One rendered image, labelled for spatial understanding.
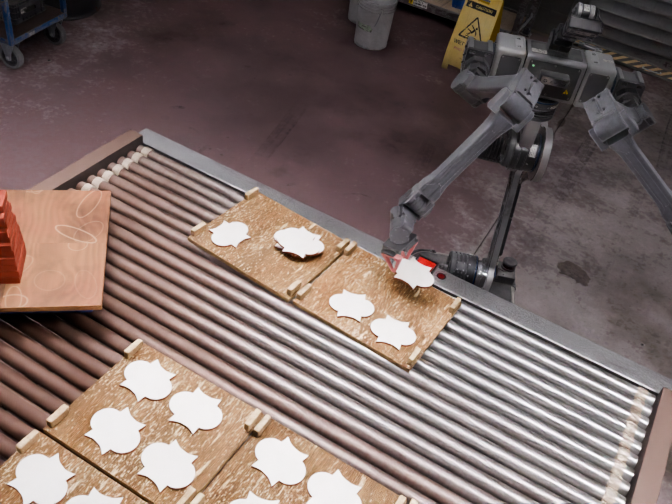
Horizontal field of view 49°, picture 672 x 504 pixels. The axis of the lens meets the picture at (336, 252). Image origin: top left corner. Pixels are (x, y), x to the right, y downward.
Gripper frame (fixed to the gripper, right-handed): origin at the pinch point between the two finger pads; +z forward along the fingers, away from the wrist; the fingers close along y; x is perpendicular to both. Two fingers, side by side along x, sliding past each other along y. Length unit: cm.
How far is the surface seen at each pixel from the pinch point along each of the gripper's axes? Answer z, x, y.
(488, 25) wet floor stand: 43, 123, 333
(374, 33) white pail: 54, 202, 305
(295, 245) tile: -1.6, 32.0, -10.8
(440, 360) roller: 16.3, -23.4, -15.5
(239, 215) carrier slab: -3, 58, -8
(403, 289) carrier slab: 9.9, -1.3, 0.6
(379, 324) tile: 9.3, -4.1, -18.2
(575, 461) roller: 25, -67, -21
